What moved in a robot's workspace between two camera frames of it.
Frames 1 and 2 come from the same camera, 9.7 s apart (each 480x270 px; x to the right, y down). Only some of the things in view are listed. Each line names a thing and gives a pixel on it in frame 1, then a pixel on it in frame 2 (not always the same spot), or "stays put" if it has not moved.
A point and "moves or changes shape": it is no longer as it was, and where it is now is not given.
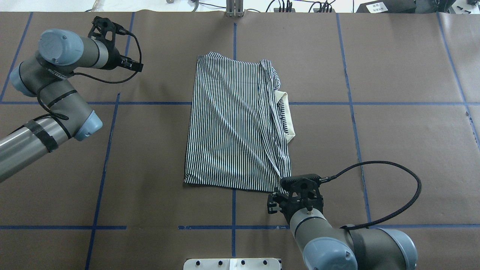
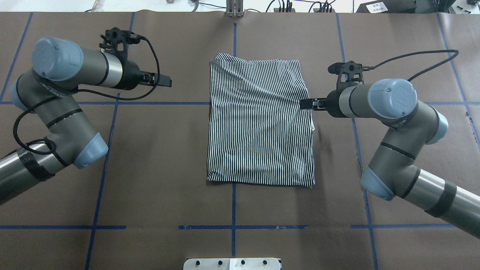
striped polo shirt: x=239 y=126 moves or changes shape
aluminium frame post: x=234 y=8 stays put
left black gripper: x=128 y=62 to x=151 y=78
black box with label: x=388 y=6 stays put
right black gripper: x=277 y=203 to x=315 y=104
